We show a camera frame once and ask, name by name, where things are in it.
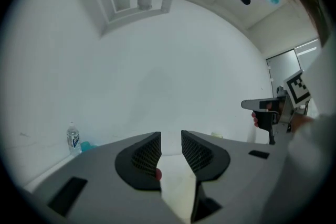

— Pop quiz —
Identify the teal plastic container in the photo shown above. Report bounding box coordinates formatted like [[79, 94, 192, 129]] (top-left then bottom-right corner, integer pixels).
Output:
[[80, 141, 98, 153]]

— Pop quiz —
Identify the person's right hand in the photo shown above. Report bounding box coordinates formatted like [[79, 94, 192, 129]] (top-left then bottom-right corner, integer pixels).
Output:
[[251, 111, 260, 129]]

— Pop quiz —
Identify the grey door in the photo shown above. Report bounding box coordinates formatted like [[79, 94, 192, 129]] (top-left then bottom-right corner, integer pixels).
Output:
[[266, 49, 303, 92]]

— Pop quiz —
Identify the frosted glass partition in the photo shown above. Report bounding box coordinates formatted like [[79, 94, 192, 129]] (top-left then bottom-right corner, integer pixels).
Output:
[[293, 38, 323, 74]]

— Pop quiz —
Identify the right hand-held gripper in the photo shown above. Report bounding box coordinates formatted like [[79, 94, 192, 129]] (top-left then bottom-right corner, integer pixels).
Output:
[[241, 69, 313, 145]]

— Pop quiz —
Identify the clear plastic water bottle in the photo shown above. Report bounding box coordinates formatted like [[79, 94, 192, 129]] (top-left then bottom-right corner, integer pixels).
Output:
[[66, 122, 83, 157]]

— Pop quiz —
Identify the person's right forearm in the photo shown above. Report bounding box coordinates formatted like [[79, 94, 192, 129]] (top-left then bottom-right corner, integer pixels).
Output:
[[286, 113, 335, 192]]

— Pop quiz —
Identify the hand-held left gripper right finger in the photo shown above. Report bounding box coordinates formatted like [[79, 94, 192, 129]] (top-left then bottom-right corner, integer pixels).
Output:
[[181, 130, 291, 224]]

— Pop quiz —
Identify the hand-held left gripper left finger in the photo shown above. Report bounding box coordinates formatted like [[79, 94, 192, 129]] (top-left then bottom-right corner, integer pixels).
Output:
[[25, 131, 176, 224]]

